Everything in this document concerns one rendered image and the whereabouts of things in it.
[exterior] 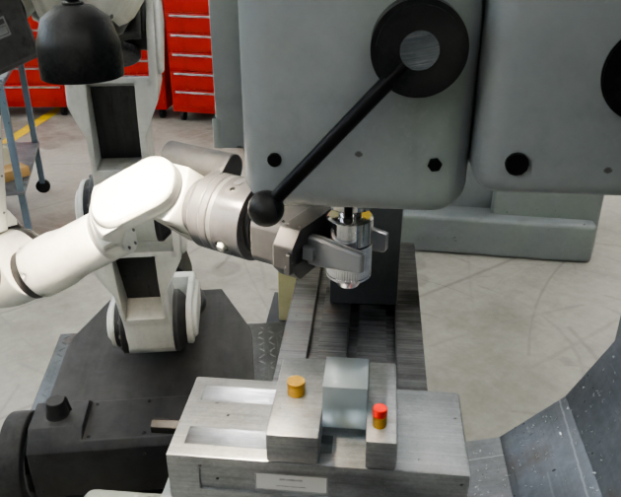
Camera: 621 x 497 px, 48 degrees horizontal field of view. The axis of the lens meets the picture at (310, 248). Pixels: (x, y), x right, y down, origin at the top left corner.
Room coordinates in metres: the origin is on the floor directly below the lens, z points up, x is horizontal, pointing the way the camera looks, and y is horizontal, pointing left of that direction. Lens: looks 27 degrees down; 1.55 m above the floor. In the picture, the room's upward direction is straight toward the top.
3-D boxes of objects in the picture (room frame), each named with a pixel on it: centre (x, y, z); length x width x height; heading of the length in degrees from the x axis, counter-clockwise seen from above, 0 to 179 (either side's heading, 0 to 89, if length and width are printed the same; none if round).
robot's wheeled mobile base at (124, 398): (1.38, 0.37, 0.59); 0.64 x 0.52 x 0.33; 6
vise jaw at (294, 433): (0.67, 0.01, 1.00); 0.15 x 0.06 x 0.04; 174
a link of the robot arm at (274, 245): (0.68, 0.04, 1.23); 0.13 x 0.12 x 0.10; 150
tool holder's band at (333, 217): (0.64, -0.04, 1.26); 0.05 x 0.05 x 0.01
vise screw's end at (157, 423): (0.69, 0.18, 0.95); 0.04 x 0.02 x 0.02; 84
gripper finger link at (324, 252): (0.61, -0.02, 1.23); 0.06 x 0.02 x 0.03; 60
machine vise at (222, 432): (0.67, -0.01, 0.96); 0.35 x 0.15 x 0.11; 84
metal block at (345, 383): (0.67, -0.04, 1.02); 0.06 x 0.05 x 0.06; 174
